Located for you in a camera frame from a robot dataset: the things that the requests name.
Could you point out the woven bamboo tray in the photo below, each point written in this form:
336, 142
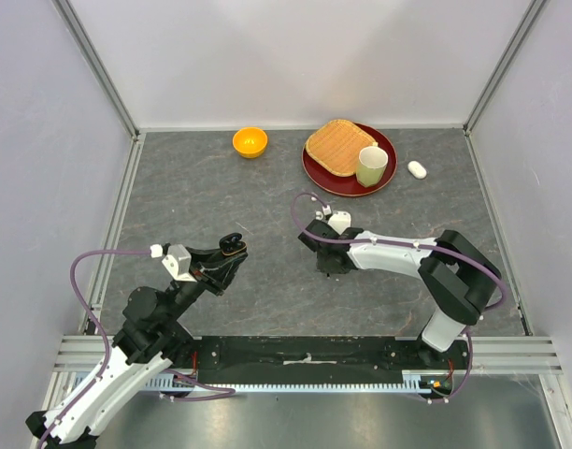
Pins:
336, 146

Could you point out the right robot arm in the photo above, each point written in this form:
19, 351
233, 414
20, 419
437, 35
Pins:
460, 279

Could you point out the dark red round tray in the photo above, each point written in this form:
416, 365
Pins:
349, 186

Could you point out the pale green cup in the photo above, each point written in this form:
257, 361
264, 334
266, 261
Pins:
372, 162

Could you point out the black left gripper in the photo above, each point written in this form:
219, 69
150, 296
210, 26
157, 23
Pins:
213, 269

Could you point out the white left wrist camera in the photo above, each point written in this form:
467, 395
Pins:
177, 262

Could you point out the white earbud charging case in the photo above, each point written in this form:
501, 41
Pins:
417, 170

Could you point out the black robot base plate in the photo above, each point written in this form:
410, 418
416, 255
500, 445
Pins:
313, 360

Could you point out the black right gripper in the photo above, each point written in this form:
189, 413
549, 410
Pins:
321, 266

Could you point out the orange plastic bowl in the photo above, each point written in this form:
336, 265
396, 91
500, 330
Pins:
250, 142

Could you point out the black earbud charging case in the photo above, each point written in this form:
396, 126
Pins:
232, 244

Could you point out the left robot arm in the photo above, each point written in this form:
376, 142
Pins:
150, 341

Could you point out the light blue cable duct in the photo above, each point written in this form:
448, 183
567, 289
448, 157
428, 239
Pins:
410, 384

